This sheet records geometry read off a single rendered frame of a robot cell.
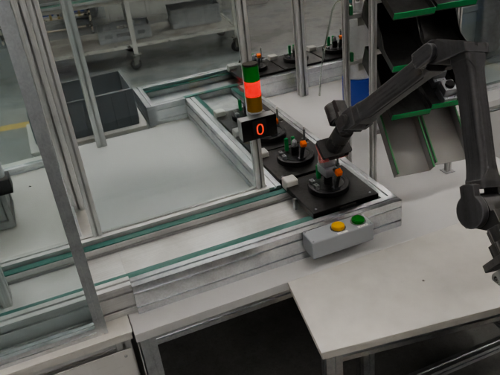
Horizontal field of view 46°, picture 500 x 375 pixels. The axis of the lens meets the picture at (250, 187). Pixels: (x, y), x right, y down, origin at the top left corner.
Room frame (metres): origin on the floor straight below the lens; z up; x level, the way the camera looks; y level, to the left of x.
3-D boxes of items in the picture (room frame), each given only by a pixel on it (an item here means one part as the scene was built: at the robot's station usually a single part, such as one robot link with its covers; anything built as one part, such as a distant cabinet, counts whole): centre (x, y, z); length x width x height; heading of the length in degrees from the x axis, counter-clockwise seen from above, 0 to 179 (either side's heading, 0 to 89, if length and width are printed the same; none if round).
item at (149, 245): (1.64, 0.03, 0.91); 0.84 x 0.28 x 0.10; 109
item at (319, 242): (1.48, -0.25, 0.93); 0.21 x 0.07 x 0.06; 109
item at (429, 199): (2.13, -0.12, 0.84); 1.50 x 1.41 x 0.03; 109
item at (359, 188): (1.71, -0.26, 0.96); 0.24 x 0.24 x 0.02; 19
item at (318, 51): (3.23, -0.57, 1.01); 0.24 x 0.24 x 0.13; 19
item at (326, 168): (1.72, -0.26, 1.06); 0.08 x 0.04 x 0.07; 19
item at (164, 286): (1.48, -0.05, 0.91); 0.89 x 0.06 x 0.11; 109
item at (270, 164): (1.95, -0.18, 1.01); 0.24 x 0.24 x 0.13; 19
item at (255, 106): (1.76, -0.05, 1.28); 0.05 x 0.05 x 0.05
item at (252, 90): (1.76, -0.05, 1.33); 0.05 x 0.05 x 0.05
